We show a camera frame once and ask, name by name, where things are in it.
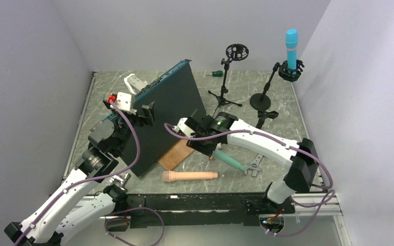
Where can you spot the blue microphone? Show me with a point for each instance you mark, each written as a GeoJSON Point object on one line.
{"type": "Point", "coordinates": [291, 42]}

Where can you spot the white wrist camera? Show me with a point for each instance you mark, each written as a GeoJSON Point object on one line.
{"type": "Point", "coordinates": [182, 128]}
{"type": "Point", "coordinates": [123, 101]}

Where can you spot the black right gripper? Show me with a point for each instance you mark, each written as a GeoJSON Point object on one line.
{"type": "Point", "coordinates": [195, 144]}

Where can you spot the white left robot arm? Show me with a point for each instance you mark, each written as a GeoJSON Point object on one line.
{"type": "Point", "coordinates": [54, 221]}

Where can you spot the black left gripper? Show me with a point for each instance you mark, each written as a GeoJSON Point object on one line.
{"type": "Point", "coordinates": [148, 119]}

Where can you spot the green microphone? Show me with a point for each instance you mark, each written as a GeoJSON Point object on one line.
{"type": "Point", "coordinates": [225, 158]}

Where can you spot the black round-base microphone stand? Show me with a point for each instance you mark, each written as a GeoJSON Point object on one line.
{"type": "Point", "coordinates": [263, 115]}

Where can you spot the black tripod microphone stand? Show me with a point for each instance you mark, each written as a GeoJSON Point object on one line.
{"type": "Point", "coordinates": [234, 52]}

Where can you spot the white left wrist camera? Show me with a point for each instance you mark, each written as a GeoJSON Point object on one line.
{"type": "Point", "coordinates": [123, 101]}

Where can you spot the wooden board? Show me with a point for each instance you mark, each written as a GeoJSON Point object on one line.
{"type": "Point", "coordinates": [175, 155]}

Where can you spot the dark blue-edged network switch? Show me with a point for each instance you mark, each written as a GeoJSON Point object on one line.
{"type": "Point", "coordinates": [176, 95]}

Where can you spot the green handled screwdriver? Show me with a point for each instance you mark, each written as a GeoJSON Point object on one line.
{"type": "Point", "coordinates": [218, 73]}

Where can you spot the white metal bracket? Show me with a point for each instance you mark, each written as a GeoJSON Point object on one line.
{"type": "Point", "coordinates": [134, 84]}

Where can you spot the chrome faucet fitting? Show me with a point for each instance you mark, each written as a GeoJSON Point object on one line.
{"type": "Point", "coordinates": [120, 180]}

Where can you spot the black mounting base rail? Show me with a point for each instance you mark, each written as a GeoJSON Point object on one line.
{"type": "Point", "coordinates": [146, 210]}

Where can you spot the red handled adjustable wrench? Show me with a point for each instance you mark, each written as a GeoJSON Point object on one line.
{"type": "Point", "coordinates": [253, 166]}

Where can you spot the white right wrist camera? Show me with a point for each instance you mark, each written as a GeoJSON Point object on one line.
{"type": "Point", "coordinates": [182, 128]}

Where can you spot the beige microphone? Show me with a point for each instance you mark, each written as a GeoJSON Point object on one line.
{"type": "Point", "coordinates": [171, 176]}

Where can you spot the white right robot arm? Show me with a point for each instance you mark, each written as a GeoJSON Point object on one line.
{"type": "Point", "coordinates": [297, 156]}

